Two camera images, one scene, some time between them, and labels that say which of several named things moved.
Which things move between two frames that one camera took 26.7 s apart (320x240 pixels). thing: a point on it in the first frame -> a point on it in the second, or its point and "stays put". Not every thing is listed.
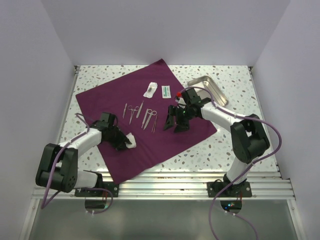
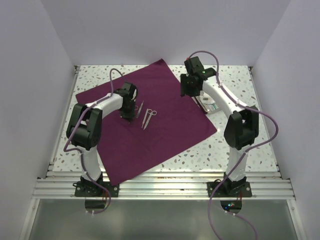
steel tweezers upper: (139, 109) stays put
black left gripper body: (114, 139) -> (128, 111)
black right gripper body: (186, 112) -> (186, 86)
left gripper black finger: (121, 135) -> (130, 118)
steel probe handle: (144, 118) stays put
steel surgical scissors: (151, 113) stays put
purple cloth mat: (139, 101) stays put
